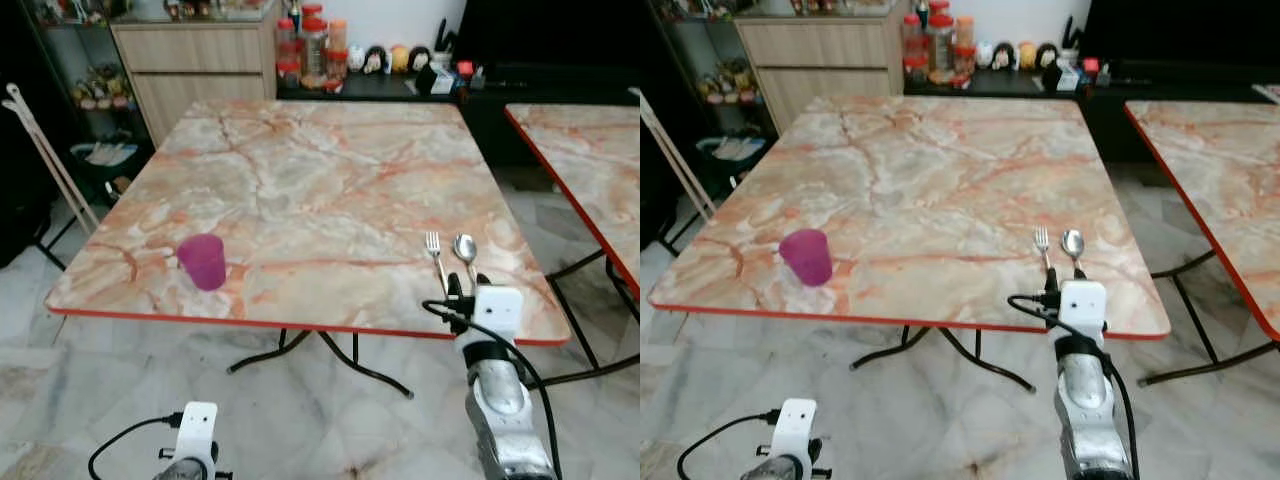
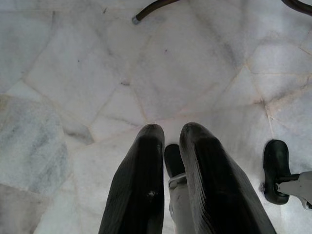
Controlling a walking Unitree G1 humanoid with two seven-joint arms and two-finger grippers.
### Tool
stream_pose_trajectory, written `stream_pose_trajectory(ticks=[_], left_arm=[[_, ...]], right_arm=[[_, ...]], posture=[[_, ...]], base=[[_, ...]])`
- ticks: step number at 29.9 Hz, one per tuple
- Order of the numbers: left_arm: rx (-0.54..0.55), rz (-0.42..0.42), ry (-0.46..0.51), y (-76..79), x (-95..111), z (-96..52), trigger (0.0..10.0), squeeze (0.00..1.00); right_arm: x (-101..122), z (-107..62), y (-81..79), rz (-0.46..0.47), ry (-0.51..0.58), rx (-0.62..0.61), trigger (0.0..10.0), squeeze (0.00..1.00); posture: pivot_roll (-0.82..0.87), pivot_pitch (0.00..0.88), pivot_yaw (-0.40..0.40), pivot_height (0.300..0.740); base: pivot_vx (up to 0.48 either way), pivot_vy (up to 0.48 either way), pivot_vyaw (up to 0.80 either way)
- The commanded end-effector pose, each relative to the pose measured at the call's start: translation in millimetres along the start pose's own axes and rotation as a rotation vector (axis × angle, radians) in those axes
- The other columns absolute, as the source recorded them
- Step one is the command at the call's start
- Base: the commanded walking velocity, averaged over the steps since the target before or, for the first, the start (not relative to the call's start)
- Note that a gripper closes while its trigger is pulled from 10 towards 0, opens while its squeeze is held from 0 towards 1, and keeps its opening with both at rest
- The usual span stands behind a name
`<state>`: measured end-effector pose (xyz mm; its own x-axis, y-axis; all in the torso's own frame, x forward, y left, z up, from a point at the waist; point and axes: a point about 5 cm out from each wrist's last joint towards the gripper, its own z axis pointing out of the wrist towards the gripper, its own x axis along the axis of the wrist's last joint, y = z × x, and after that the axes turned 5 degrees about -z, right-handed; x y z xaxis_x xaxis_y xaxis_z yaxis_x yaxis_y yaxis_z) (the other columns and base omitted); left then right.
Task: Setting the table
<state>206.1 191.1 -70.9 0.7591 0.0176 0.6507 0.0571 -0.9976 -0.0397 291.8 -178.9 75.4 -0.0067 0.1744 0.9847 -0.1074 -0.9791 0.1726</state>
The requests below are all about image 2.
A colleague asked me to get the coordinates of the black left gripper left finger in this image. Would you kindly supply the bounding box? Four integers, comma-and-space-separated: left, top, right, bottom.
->
98, 123, 165, 234

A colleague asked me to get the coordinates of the black robot right foot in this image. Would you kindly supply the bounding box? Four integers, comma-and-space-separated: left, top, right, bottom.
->
262, 139, 292, 205

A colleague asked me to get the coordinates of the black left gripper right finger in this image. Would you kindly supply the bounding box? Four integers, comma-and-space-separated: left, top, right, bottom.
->
179, 122, 277, 234

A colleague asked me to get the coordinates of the black robot left foot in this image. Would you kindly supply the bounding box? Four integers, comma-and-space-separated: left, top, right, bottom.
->
164, 144, 185, 177

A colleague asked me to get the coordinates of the black robot foot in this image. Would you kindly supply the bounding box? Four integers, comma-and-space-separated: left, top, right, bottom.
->
262, 139, 292, 205
164, 144, 185, 177

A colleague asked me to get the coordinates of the grey robot right leg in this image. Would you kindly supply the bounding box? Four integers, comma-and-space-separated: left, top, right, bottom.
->
276, 170, 312, 211

